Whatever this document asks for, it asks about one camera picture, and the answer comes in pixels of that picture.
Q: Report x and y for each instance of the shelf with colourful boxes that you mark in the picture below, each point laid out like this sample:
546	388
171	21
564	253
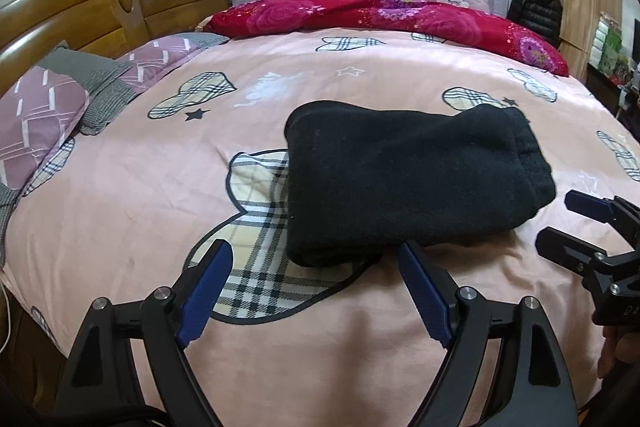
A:
615	52

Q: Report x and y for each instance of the pink printed bed cover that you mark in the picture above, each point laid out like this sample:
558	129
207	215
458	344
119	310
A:
150	187

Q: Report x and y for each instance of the black pants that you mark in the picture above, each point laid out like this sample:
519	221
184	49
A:
400	177

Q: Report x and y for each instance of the wooden nightstand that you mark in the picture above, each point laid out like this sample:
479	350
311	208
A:
27	347

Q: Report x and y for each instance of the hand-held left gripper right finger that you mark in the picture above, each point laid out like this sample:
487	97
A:
422	292

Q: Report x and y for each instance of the person's right hand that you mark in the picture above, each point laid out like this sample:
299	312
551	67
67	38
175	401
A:
609	349

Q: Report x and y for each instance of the red floral blanket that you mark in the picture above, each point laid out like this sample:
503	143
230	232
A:
350	14

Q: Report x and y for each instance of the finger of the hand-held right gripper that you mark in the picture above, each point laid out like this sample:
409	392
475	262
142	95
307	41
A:
565	247
592	207

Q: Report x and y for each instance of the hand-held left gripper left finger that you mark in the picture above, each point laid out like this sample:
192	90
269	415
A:
207	287

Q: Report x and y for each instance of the purple and grey pillow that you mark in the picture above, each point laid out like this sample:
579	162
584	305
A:
170	49
40	117

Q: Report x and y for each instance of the black puffer jacket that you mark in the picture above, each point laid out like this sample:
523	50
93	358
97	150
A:
535	9

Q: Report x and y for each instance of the wooden headboard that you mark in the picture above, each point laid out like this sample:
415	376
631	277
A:
95	7

